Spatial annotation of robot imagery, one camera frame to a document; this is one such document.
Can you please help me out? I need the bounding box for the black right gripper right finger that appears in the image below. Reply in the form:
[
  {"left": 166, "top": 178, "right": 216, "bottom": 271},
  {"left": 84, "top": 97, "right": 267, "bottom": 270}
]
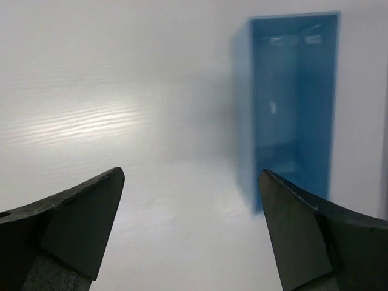
[{"left": 259, "top": 169, "right": 387, "bottom": 290}]

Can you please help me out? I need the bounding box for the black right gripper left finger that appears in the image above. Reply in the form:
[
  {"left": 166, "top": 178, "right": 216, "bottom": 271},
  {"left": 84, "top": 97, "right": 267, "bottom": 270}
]
[{"left": 1, "top": 167, "right": 125, "bottom": 290}]

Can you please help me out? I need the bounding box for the blue plastic box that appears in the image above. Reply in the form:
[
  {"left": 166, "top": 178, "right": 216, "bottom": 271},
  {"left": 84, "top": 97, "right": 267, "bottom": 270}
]
[{"left": 232, "top": 11, "right": 341, "bottom": 214}]

